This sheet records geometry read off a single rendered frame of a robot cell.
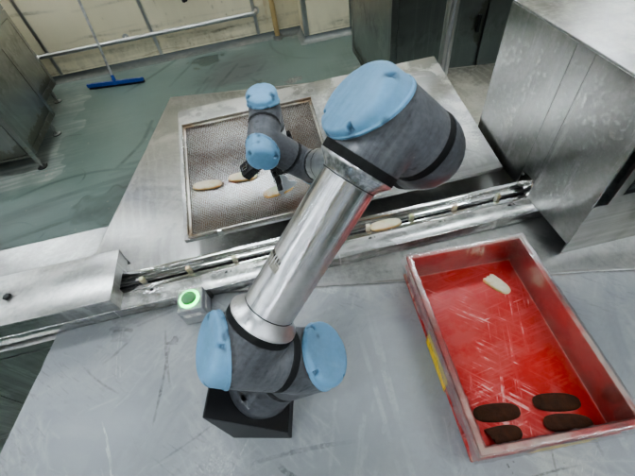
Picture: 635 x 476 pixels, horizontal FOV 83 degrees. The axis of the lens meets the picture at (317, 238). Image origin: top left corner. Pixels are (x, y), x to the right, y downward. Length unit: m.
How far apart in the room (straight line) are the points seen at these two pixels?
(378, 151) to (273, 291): 0.24
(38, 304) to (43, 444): 0.36
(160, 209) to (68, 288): 0.41
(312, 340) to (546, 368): 0.60
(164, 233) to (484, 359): 1.05
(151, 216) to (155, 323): 0.44
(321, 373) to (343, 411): 0.30
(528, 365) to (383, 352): 0.34
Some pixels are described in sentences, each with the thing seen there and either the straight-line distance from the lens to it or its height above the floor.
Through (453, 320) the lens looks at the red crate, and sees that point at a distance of 1.02.
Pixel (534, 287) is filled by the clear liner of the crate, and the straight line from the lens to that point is 1.08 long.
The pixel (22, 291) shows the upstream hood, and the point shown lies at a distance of 1.34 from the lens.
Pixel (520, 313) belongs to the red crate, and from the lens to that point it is 1.08.
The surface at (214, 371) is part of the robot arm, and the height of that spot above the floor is 1.22.
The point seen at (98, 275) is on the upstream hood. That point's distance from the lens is 1.21.
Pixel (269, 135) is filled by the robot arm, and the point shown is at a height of 1.26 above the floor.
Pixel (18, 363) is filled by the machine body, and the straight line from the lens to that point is 1.51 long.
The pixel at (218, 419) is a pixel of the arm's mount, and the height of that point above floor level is 1.00.
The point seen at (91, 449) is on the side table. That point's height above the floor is 0.82.
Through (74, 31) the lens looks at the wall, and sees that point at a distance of 4.91.
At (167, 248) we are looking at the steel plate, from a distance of 1.30.
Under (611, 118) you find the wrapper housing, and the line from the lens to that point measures 1.03.
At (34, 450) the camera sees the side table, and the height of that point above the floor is 0.82.
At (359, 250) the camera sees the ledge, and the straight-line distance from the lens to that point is 1.06.
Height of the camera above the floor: 1.72
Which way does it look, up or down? 51 degrees down
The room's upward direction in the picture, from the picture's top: 10 degrees counter-clockwise
